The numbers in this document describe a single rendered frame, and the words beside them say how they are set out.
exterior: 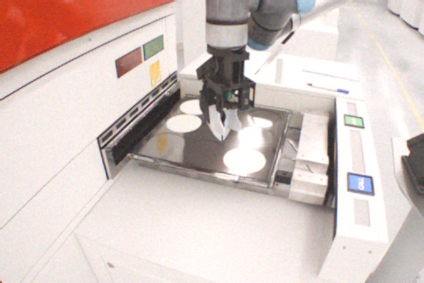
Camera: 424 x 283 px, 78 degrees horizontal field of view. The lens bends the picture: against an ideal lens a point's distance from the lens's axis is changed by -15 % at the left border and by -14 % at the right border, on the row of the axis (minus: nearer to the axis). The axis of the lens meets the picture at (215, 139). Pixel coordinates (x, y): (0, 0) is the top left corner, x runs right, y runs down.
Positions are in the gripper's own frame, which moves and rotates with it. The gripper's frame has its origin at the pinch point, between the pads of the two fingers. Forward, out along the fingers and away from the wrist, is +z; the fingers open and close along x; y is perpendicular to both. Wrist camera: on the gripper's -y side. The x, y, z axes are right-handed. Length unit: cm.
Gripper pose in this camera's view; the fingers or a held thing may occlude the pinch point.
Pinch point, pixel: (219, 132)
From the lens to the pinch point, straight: 66.6
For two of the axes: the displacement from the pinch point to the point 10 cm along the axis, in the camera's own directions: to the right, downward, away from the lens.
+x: 8.9, -2.4, 3.8
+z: 0.0, 8.4, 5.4
